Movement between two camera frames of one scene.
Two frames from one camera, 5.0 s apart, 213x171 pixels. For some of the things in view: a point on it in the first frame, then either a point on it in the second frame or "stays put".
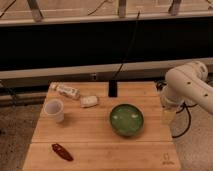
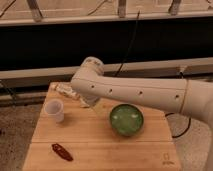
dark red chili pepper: x=62 y=152 stays put
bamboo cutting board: x=98 y=132 stays put
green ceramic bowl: x=126 y=119 stays put
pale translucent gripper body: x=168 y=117 -> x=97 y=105
